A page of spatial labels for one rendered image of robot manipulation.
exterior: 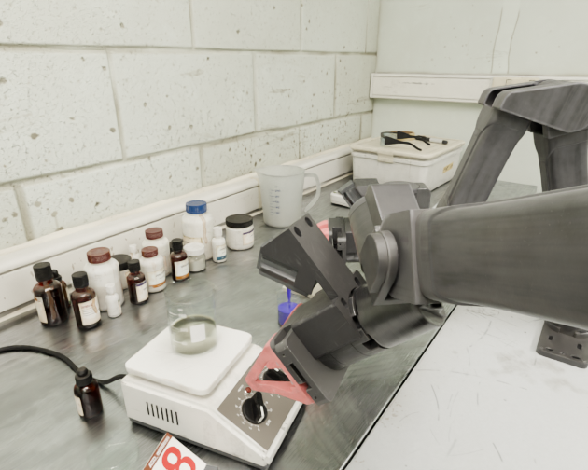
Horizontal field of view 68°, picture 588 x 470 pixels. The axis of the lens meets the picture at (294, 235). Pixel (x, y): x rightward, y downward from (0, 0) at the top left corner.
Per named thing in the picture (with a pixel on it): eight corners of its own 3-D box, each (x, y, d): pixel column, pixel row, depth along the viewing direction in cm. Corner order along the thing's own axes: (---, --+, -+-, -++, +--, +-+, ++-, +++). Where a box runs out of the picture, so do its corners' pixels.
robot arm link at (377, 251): (325, 229, 43) (345, 137, 33) (408, 225, 44) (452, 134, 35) (348, 341, 36) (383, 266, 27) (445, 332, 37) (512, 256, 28)
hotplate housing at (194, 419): (309, 397, 59) (310, 350, 56) (268, 476, 48) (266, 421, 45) (175, 358, 67) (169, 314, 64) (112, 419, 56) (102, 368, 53)
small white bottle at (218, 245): (210, 260, 100) (207, 228, 97) (219, 255, 102) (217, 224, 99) (219, 264, 98) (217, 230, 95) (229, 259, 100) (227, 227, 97)
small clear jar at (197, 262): (194, 262, 99) (192, 241, 97) (210, 266, 97) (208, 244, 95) (180, 269, 95) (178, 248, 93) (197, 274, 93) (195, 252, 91)
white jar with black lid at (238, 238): (222, 249, 106) (220, 222, 103) (231, 239, 112) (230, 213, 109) (249, 251, 104) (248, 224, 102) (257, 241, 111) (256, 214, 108)
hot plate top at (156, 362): (255, 338, 59) (255, 333, 58) (205, 398, 48) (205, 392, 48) (181, 320, 63) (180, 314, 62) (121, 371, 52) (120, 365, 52)
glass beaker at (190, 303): (230, 338, 58) (226, 283, 55) (202, 367, 52) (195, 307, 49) (186, 326, 60) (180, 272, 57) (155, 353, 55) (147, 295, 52)
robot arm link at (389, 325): (336, 270, 38) (401, 232, 34) (374, 288, 42) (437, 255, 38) (352, 346, 34) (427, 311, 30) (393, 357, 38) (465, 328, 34)
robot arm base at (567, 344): (545, 310, 65) (601, 325, 61) (560, 263, 80) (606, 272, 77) (534, 353, 68) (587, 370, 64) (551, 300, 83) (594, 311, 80)
